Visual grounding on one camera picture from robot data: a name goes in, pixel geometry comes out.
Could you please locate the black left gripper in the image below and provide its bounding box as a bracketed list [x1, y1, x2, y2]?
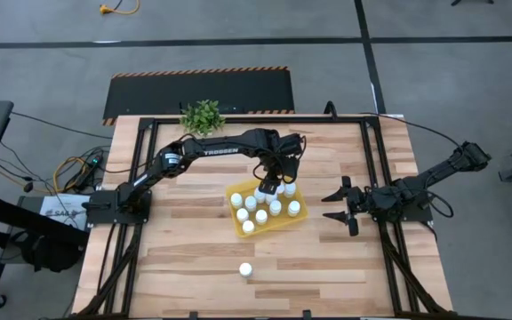
[259, 153, 301, 194]

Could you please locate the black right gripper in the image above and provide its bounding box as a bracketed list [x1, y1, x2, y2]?
[321, 175, 375, 236]

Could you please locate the yellow translucent plastic basket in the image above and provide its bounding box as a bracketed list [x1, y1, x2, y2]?
[225, 175, 309, 239]

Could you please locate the green potted plant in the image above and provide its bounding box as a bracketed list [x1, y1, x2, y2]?
[179, 99, 228, 138]

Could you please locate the black hazard-striped floor mat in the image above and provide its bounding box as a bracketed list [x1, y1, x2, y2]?
[101, 65, 296, 127]

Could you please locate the black power strip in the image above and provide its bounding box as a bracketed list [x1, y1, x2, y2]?
[76, 153, 105, 181]

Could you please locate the white paper sheet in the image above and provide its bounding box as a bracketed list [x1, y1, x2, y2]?
[38, 193, 91, 231]

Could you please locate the black bag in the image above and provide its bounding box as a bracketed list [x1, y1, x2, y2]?
[13, 230, 84, 273]

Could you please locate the black aluminium table frame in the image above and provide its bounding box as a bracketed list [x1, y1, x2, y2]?
[76, 113, 455, 320]

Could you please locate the black cable hook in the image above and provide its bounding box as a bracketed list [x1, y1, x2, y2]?
[324, 100, 340, 121]

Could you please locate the black cable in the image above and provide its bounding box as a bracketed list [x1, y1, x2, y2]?
[356, 110, 464, 150]
[10, 110, 114, 140]

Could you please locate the yellow cable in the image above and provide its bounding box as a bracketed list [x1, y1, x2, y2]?
[52, 156, 89, 192]

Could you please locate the yellow extension cord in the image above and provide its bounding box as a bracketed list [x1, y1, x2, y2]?
[99, 0, 141, 16]

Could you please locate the black cart frame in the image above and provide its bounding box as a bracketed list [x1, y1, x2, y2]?
[0, 190, 91, 310]

